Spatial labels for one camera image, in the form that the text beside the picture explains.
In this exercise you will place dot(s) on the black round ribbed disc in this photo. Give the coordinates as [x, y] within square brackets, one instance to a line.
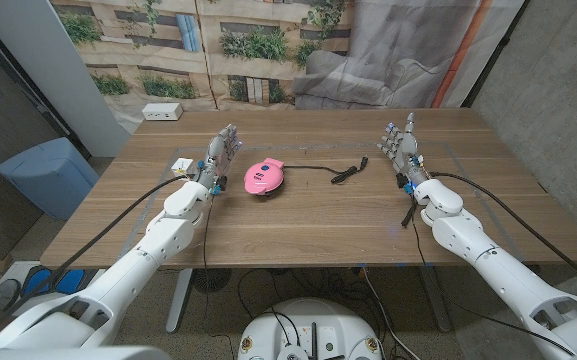
[211, 280]

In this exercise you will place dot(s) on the grey table leg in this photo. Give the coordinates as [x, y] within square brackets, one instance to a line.
[437, 300]
[179, 300]

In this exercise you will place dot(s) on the blue plastic bin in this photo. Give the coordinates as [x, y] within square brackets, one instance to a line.
[48, 175]

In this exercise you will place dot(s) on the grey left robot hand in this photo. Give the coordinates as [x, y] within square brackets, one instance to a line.
[218, 155]

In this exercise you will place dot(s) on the printed fabric backdrop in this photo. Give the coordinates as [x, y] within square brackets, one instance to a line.
[268, 50]

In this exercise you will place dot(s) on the black backdrop stand pole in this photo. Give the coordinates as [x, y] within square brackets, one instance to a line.
[493, 55]

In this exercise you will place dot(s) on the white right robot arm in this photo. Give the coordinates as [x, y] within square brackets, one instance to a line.
[508, 280]

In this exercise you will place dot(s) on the white partition panel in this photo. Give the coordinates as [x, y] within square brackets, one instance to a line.
[43, 50]

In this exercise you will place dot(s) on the white power outlet box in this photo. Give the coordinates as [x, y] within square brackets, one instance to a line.
[162, 111]

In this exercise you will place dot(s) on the white robot torso base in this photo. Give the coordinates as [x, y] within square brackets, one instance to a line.
[313, 325]

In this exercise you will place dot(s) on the pink mini sandwich press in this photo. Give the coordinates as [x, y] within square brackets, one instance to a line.
[263, 176]

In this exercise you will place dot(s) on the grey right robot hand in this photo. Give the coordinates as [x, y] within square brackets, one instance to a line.
[407, 150]

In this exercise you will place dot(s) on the blue foot pedal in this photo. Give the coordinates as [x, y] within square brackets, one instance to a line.
[38, 281]
[70, 281]

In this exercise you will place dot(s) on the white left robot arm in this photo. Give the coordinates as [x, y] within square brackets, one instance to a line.
[133, 265]

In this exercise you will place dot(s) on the small white block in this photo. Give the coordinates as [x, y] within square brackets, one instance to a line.
[182, 165]

